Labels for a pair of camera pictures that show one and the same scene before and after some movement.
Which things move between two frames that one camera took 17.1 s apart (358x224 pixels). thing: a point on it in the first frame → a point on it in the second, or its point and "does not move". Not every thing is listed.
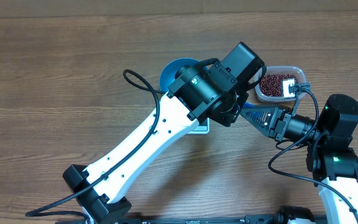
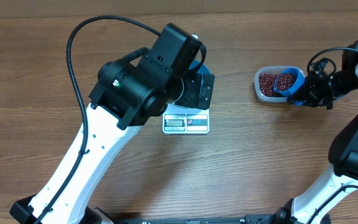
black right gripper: x=277 y=131 → x=310 y=94
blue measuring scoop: x=248 y=105 → x=299 y=78
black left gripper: x=226 y=120 → x=194 y=83
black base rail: x=209 y=219 does not move
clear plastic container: x=293 y=71 does not move
